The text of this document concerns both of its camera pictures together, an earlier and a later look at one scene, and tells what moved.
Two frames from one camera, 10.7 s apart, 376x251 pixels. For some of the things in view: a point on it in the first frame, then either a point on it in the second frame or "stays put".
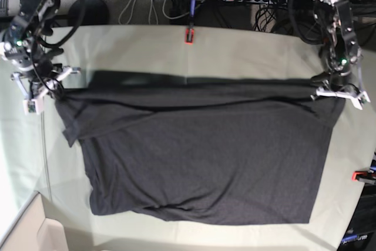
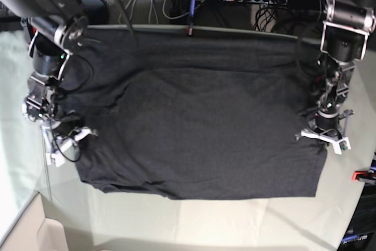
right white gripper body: x=355 y=97 → x=340 y=143
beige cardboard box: x=34 y=231 stays put
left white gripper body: x=34 y=106 → x=55 y=147
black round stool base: x=95 y=12 stays put
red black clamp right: x=369 y=176 stays put
